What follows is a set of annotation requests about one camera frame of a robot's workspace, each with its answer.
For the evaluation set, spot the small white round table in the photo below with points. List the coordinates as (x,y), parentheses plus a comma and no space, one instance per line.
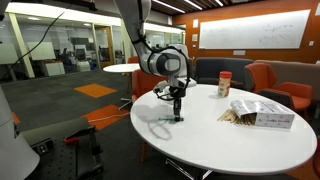
(121,68)

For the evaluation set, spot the wooden door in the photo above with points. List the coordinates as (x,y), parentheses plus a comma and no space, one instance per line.
(104,46)

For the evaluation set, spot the small standing whiteboard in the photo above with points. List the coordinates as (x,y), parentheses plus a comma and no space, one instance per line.
(41,50)

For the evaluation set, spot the wooden stirrer stick bundle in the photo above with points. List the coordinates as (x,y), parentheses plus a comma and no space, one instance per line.
(233,117)

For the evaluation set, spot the white wall plate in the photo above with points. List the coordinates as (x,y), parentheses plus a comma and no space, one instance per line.
(239,52)

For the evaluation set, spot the orange armchair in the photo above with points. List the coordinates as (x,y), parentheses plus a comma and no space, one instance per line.
(266,78)

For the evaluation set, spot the white cabinet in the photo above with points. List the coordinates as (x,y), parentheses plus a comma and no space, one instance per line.
(54,68)

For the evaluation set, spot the white pillar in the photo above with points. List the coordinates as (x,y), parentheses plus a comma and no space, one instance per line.
(21,46)

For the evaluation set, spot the red lid creamer jar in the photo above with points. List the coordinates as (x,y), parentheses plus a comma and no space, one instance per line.
(224,85)

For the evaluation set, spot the black perforated breadboard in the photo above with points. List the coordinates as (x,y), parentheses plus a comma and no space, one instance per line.
(66,163)

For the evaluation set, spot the grey cart top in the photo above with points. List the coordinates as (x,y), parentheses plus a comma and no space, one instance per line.
(56,128)

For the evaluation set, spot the chrome table leg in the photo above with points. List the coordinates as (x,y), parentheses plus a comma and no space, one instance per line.
(186,170)

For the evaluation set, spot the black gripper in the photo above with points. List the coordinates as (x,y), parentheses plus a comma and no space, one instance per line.
(177,88)

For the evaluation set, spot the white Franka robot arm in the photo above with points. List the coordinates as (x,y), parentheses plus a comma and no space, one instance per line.
(133,20)

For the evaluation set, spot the dark grey sofa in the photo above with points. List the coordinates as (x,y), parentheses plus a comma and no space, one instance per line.
(220,66)

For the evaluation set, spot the large wall whiteboard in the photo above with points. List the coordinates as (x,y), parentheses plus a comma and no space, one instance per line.
(256,30)

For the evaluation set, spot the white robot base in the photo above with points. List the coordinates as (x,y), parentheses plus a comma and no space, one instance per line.
(13,150)

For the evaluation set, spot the white wall paper sign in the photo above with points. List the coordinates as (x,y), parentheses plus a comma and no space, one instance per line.
(195,23)
(194,37)

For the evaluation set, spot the black power socket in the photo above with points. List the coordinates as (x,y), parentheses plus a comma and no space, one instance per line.
(43,147)

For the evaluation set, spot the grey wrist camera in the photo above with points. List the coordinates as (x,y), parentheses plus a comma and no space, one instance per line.
(160,87)

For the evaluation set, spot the green pen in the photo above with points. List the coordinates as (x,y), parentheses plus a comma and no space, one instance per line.
(166,118)

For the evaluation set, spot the ceiling light strip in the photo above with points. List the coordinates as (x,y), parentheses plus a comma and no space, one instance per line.
(193,4)
(168,6)

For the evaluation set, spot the clear plastic snack bag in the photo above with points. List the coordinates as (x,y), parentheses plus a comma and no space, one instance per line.
(266,115)

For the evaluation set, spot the orange chair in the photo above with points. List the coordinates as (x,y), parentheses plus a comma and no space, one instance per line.
(132,59)
(146,83)

